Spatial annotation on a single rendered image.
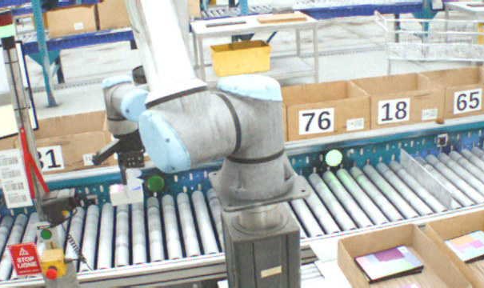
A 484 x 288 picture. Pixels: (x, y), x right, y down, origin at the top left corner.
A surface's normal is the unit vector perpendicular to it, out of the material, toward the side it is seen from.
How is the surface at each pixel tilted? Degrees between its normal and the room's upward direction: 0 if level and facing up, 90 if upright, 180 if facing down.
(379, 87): 89
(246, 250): 90
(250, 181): 70
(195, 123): 65
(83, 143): 90
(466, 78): 90
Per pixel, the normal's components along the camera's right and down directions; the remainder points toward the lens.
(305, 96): 0.18, 0.35
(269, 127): 0.54, 0.27
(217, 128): 0.50, -0.03
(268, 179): 0.29, -0.01
